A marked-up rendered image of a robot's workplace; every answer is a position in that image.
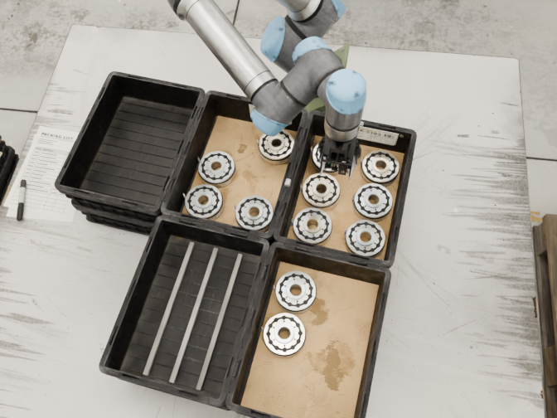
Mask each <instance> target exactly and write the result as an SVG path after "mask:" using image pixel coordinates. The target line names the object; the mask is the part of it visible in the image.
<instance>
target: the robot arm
mask: <svg viewBox="0 0 557 418"><path fill-rule="evenodd" d="M167 1H168V3H169V5H170V7H171V9H172V10H173V11H174V12H175V14H176V15H177V16H178V18H179V19H180V20H182V21H184V22H188V23H189V24H190V26H191V27H192V28H193V30H194V31H195V32H196V34H197V35H198V36H199V37H200V38H201V39H202V40H203V42H204V43H205V44H206V46H207V47H208V48H209V49H210V51H211V52H212V54H213V55H214V56H215V57H216V59H217V60H218V61H219V62H220V63H221V64H222V66H223V67H224V68H225V70H226V71H227V72H228V73H229V75H230V76H231V77H232V79H233V80H234V81H235V83H236V84H237V85H238V86H239V87H240V88H241V90H242V91H243V92H244V93H245V95H246V96H247V97H248V99H249V100H250V101H251V103H252V104H253V105H254V107H255V108H254V109H253V111H252V113H251V115H250V118H251V119H252V120H253V124H254V125H255V127H256V128H257V129H258V130H259V131H261V132H262V133H263V134H266V135H268V136H275V135H277V134H278V133H279V132H281V131H282V130H283V129H284V128H285V127H287V126H288V125H289V123H290V122H291V121H292V120H293V119H294V118H295V117H296V116H297V115H298V114H299V113H300V112H301V111H302V110H303V109H304V108H305V107H306V106H307V105H308V104H309V103H310V102H311V101H312V100H313V99H315V98H318V97H319V98H320V99H321V101H322V102H323V103H324V104H325V106H326V113H325V122H324V129H325V137H322V140H321V141H320V142H319V144H318V148H317V150H318V152H319V153H320V156H319V160H320V176H321V175H322V170H323V169H324V170H326V169H327V168H329V169H331V168H332V171H337V169H338V168H339V170H338V174H341V175H346V172H347V173H348V174H349V176H348V178H349V181H350V180H351V175H352V171H353V170H354V169H355V167H356V165H357V161H358V159H359V158H360V157H361V146H360V143H358V139H357V135H358V133H359V129H360V126H363V125H364V122H363V121H361V118H362V114H363V109H364V105H365V103H366V80H365V78H364V77H363V76H362V74H360V73H358V72H356V71H354V70H352V69H345V67H344V66H343V65H342V63H341V58H340V57H339V56H337V55H336V54H335V53H334V52H333V50H332V49H331V48H329V47H328V45H327V44H326V43H325V42H324V41H323V39H322V37H323V36H324V35H325V34H326V33H327V32H328V31H329V30H330V29H331V27H332V26H333V25H334V24H335V23H336V22H338V21H339V20H340V17H341V16H342V15H343V14H344V13H345V11H346V6H345V4H344V3H343V1H342V0H275V1H276V2H278V3H280V4H281V5H283V6H284V7H286V11H287V16H286V17H281V16H277V17H276V18H274V19H273V20H272V21H271V22H270V23H269V25H268V26H267V27H266V29H265V31H264V34H263V36H262V39H261V42H260V50H261V52H262V54H263V55H264V56H265V57H267V58H268V59H269V61H270V62H273V63H274V64H275V65H276V66H278V67H279V68H280V69H282V70H283V71H285V72H286V73H287V75H286V76H285V77H284V78H283V79H282V80H281V81H280V82H279V81H278V79H277V78H276V77H275V76H274V74H273V73H272V72H271V71H270V70H269V68H268V67H267V66H266V65H265V64H264V63H263V61H262V60H261V59H260V58H259V56H258V55H257V54H256V52H255V51H254V50H253V49H252V47H251V46H250V45H249V43H248V42H247V41H246V40H245V39H244V38H243V37H242V35H241V34H240V33H239V32H238V30H237V29H236V28H235V26H234V25H233V24H232V23H231V21H230V20H229V19H228V17H227V16H226V15H225V14H224V13H223V12H222V11H221V9H220V8H219V7H218V6H217V4H216V3H215V2H214V0H167Z"/></svg>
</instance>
